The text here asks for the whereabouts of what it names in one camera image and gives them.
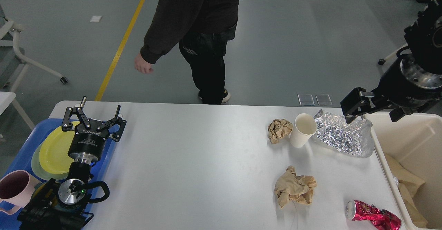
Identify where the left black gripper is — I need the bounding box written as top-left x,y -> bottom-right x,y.
61,97 -> 127,164

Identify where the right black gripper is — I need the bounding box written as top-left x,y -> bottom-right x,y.
340,54 -> 441,124

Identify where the yellow plate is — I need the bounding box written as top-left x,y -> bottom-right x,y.
38,126 -> 75,175

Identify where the brown paper bag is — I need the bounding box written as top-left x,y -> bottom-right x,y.
385,154 -> 428,228

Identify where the pink mug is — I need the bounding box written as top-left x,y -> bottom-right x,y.
0,170 -> 42,215

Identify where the crushed red can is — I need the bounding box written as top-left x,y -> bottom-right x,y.
345,200 -> 402,230

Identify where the large brown paper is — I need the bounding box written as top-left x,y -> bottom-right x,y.
274,165 -> 317,209

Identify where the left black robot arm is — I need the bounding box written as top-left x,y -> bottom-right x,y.
17,97 -> 127,230

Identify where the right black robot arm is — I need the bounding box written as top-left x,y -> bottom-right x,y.
340,0 -> 442,124

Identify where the beige plastic bin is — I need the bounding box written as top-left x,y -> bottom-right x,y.
366,112 -> 442,230

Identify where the right clear floor plate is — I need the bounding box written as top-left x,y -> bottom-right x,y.
315,94 -> 333,106

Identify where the clear floor plate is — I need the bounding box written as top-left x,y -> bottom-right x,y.
297,94 -> 315,106
315,94 -> 333,106

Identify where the light green plate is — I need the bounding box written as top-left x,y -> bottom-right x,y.
31,144 -> 68,181

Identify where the left clear floor plate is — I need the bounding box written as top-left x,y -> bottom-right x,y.
297,94 -> 315,106

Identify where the white paper cup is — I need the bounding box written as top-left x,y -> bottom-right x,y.
289,113 -> 317,148

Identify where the white side table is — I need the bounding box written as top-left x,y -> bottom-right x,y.
0,91 -> 35,130

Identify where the small crumpled brown paper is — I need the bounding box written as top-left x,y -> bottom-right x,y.
267,119 -> 294,144

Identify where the white office chair left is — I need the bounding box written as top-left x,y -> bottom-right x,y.
0,7 -> 68,93

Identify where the person in dark clothes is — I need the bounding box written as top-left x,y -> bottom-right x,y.
134,0 -> 240,105

